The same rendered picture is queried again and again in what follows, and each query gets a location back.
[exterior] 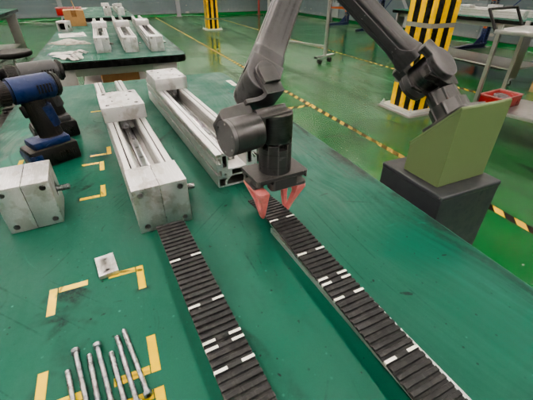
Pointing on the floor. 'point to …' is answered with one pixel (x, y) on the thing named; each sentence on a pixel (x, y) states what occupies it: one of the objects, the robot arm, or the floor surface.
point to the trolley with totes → (519, 110)
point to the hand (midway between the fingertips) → (274, 209)
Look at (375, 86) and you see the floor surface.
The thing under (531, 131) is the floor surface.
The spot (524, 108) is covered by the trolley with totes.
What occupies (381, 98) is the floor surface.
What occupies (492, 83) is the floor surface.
